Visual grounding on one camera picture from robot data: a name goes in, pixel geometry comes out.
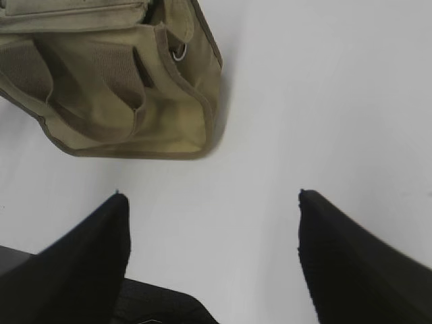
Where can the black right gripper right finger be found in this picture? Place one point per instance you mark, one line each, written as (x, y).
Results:
(354, 277)

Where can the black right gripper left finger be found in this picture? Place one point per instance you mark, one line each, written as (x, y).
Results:
(77, 279)

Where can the yellow canvas tote bag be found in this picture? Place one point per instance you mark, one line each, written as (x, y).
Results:
(117, 79)

